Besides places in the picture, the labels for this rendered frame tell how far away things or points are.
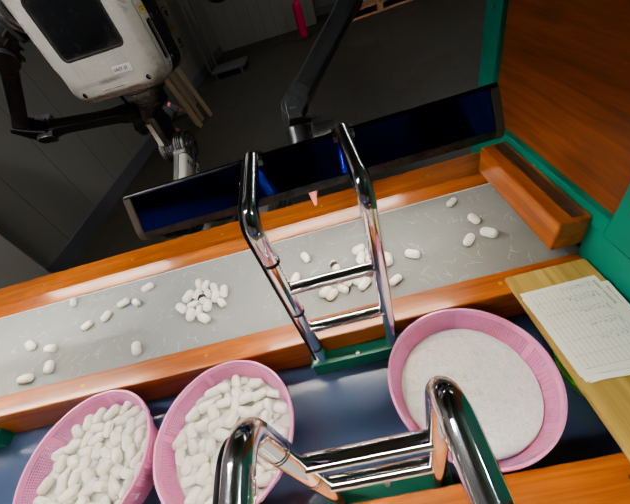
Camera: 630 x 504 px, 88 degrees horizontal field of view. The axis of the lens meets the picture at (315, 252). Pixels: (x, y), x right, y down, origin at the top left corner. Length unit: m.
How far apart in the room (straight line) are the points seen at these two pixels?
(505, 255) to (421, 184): 0.30
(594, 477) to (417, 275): 0.42
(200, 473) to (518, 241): 0.79
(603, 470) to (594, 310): 0.24
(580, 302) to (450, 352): 0.24
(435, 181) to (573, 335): 0.51
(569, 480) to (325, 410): 0.39
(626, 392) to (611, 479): 0.12
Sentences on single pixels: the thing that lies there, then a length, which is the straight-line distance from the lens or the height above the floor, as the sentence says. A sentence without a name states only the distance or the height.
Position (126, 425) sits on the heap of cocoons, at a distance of 0.87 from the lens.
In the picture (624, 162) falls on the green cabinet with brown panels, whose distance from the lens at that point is 0.72.
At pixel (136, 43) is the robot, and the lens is 1.17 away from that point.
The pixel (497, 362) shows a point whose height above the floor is 0.73.
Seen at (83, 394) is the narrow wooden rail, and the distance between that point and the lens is 0.94.
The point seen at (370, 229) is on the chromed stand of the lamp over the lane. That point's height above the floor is 1.05.
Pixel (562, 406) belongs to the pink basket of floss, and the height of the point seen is 0.77.
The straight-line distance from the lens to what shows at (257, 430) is 0.28.
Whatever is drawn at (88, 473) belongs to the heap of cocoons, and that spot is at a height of 0.74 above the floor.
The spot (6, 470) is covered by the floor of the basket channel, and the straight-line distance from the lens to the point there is 1.14.
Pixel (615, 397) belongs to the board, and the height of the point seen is 0.78.
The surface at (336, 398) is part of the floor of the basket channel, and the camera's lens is 0.73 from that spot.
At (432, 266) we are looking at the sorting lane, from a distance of 0.79.
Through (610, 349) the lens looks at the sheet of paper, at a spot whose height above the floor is 0.78.
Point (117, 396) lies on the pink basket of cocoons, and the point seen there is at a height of 0.75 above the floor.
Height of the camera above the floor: 1.35
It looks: 44 degrees down
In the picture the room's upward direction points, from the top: 21 degrees counter-clockwise
